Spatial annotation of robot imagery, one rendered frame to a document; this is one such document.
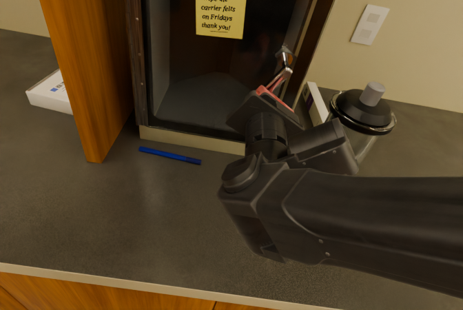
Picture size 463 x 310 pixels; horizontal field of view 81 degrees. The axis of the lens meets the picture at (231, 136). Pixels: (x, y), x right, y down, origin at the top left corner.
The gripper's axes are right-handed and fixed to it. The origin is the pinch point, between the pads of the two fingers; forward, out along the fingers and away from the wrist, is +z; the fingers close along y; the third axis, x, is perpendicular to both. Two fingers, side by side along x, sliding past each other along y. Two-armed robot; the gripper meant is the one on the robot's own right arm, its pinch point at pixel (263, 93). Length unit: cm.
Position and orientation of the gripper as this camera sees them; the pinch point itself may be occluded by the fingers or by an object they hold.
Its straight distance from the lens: 46.7
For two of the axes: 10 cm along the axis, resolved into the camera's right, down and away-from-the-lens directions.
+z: 0.6, -6.6, 7.5
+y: -7.9, -4.9, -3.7
